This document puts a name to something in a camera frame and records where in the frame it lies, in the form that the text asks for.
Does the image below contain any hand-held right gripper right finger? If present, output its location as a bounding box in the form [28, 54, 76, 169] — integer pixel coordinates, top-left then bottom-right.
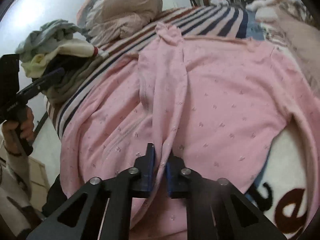
[165, 155, 288, 240]

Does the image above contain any cream garment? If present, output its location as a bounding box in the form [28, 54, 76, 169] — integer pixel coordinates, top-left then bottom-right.
[21, 39, 98, 78]

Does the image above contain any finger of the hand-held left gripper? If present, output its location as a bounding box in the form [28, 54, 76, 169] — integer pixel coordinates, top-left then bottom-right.
[16, 67, 65, 102]

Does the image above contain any folded patchwork quilt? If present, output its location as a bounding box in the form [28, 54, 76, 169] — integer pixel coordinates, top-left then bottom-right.
[76, 0, 163, 39]

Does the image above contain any beige plush blanket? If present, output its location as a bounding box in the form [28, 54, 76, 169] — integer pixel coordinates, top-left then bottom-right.
[246, 0, 320, 93]

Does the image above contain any striped bed sheet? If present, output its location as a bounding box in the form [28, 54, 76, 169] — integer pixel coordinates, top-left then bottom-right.
[47, 5, 250, 140]

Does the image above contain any grey-blue crumpled garment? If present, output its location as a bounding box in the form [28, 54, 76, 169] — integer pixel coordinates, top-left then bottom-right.
[15, 19, 87, 60]

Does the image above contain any olive grey garment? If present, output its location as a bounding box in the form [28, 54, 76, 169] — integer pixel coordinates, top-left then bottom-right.
[46, 55, 104, 104]

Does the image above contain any white blanket with brown print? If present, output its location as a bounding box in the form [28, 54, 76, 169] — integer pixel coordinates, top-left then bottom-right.
[244, 120, 317, 235]

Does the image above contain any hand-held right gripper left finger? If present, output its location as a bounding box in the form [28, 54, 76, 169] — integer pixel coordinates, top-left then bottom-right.
[25, 143, 157, 240]

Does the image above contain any person's left forearm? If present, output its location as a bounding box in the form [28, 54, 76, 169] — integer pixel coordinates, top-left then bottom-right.
[0, 132, 48, 230]

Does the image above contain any dark navy garment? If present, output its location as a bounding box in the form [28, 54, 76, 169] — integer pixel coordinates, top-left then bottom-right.
[44, 54, 83, 80]

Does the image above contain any dark cloth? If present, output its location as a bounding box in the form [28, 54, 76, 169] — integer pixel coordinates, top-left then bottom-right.
[41, 174, 69, 220]

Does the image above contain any pink flower-print garment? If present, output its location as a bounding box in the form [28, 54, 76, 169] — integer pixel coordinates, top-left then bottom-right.
[59, 21, 320, 240]

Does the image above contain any person's left hand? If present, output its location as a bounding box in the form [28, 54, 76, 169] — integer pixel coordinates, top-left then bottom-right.
[1, 106, 35, 155]

